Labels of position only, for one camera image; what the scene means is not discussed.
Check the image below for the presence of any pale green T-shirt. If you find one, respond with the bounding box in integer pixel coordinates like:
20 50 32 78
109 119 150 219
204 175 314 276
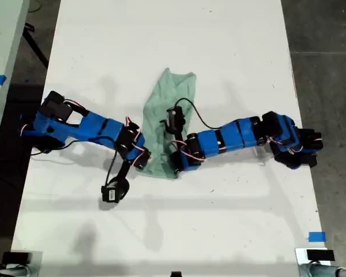
133 66 198 181

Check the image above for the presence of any pale side bench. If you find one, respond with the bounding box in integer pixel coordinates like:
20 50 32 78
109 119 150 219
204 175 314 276
0 0 31 171

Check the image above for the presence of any shiny metal plate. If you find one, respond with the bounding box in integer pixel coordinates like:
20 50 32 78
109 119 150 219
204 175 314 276
10 250 44 277
294 247 333 267

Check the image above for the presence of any grey blue object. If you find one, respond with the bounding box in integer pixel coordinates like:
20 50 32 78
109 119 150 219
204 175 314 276
0 265 30 277
298 261 346 277

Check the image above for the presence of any camera black cable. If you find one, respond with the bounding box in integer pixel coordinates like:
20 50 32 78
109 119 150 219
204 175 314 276
174 98 235 130
31 135 119 186

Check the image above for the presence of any small black box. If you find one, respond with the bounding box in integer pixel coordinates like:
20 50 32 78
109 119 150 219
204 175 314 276
2 252 33 264
306 249 336 262

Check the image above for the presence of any black stand leg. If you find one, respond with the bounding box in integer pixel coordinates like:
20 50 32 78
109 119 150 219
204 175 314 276
22 24 50 69

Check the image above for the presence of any blue tape strip on table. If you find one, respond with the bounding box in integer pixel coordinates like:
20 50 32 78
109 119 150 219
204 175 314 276
308 231 327 243

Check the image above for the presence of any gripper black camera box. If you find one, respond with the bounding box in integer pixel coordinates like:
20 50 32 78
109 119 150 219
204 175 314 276
100 177 131 204
164 106 187 135

